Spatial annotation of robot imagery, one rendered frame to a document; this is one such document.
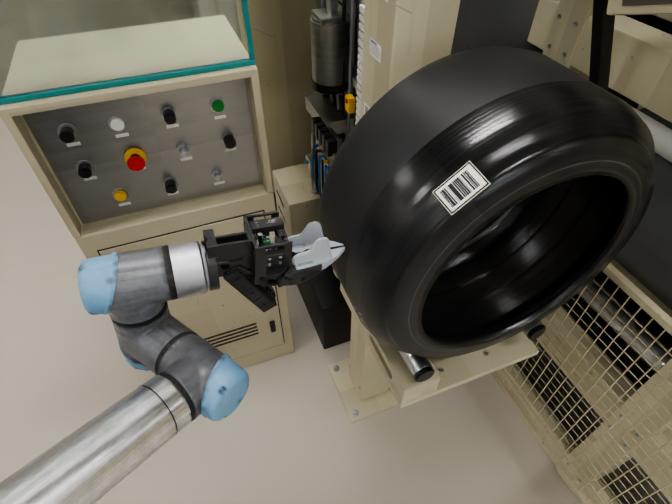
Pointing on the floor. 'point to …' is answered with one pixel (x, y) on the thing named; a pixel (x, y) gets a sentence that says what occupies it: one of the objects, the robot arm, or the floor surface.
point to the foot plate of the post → (357, 409)
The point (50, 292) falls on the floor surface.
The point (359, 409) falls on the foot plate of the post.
